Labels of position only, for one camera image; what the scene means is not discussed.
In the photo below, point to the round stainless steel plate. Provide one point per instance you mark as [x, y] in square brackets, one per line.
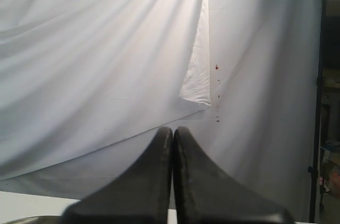
[36, 220]

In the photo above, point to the black backdrop stand pole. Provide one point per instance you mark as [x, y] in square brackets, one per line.
[314, 169]

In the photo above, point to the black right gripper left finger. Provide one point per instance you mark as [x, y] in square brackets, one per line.
[139, 195]

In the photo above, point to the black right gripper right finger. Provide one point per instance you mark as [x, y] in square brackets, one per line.
[204, 193]

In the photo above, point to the white backdrop cloth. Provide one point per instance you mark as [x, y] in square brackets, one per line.
[86, 83]

